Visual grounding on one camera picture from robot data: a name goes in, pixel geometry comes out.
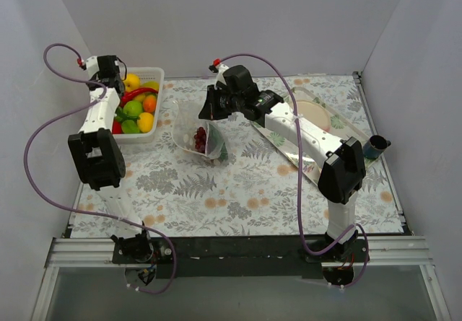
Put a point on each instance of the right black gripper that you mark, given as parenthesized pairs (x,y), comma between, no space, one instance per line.
(211,104)

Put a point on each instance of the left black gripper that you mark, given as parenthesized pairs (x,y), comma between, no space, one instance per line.
(118,86)

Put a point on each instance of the purple grape bunch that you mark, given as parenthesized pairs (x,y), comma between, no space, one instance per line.
(200,140)

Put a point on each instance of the green cucumber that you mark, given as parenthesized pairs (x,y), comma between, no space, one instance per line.
(215,142)

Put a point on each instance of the clear zip top bag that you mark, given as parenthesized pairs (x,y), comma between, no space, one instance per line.
(185,125)

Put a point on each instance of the small green pepper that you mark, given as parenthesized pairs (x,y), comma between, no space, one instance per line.
(121,116)

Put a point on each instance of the orange green mango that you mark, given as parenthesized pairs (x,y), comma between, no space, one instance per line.
(150,103)

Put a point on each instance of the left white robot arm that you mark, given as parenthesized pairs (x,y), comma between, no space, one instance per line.
(99,161)

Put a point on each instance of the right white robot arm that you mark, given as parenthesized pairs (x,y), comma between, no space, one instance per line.
(341,161)

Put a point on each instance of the yellow apple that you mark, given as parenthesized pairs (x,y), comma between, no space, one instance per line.
(131,82)

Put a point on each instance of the red chili pepper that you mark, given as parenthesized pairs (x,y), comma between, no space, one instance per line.
(129,96)

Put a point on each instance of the white plastic basket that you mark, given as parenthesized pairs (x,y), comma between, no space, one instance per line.
(150,77)

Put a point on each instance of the green apple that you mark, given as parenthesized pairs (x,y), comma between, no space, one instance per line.
(133,108)

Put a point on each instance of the red apple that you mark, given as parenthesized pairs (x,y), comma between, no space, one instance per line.
(116,128)

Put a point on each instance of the yellow lemon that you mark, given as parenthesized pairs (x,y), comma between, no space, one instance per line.
(145,122)

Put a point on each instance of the floral table mat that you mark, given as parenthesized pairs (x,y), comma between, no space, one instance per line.
(253,191)

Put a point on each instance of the floral rectangular tray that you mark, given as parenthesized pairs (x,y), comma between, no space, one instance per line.
(340,127)

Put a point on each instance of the beige pink round plate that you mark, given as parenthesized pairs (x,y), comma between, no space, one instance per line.
(315,113)

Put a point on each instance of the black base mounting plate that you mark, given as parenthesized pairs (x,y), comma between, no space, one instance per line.
(165,263)

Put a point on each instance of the dark blue mug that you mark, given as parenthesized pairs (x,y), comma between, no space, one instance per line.
(375,146)

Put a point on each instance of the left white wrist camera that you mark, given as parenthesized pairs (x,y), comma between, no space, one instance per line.
(90,65)

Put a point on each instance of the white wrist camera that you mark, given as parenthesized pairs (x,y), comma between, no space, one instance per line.
(90,65)
(218,68)

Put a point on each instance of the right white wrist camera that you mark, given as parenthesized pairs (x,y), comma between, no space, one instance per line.
(218,68)

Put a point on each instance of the aluminium frame rail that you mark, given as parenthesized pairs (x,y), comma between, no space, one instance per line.
(382,250)

